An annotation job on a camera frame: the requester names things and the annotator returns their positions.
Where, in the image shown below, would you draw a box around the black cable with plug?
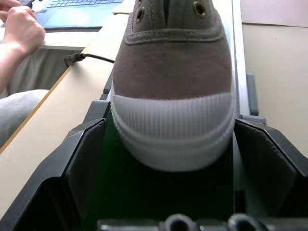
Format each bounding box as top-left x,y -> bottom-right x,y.
64,52 -> 116,66

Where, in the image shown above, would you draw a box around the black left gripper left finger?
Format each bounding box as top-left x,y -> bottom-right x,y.
0,77 -> 114,231

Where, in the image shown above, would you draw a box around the blue open laptop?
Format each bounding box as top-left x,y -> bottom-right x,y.
28,0 -> 126,30

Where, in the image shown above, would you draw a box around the white desk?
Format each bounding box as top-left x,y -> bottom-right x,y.
0,23 -> 104,51

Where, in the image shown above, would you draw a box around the person's grey trousers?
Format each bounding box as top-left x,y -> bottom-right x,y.
0,47 -> 85,148

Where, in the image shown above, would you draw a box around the person's left hand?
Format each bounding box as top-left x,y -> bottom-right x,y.
0,0 -> 33,21

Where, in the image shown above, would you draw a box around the grey canvas sneaker white toe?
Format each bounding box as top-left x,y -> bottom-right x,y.
109,0 -> 238,173

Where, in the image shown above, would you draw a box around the person's right hand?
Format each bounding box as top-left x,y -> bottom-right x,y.
3,6 -> 47,61

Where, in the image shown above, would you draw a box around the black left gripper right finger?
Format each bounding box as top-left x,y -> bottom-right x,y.
233,73 -> 308,231

